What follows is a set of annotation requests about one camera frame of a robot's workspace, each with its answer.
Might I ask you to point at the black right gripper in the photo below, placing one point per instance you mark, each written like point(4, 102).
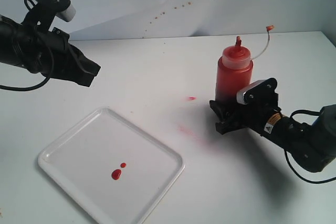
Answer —
point(262, 114)

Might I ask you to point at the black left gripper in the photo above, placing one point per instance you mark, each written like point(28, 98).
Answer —
point(45, 49)

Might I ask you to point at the red sauce squeeze bottle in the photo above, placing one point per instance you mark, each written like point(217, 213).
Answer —
point(234, 69)

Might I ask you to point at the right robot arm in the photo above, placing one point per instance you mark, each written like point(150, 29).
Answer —
point(309, 136)

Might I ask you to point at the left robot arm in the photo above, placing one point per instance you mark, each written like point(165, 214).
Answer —
point(9, 54)

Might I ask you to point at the red sauce drops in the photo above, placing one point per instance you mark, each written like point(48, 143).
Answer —
point(115, 175)

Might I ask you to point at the white paper backdrop sheet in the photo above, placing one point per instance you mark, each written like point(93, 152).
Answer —
point(78, 6)

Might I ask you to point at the white rectangular plastic tray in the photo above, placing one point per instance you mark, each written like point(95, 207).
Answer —
point(81, 161)

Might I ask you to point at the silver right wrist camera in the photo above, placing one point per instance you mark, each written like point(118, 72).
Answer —
point(245, 95)

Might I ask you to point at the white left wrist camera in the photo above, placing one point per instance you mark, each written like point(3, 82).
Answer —
point(68, 14)

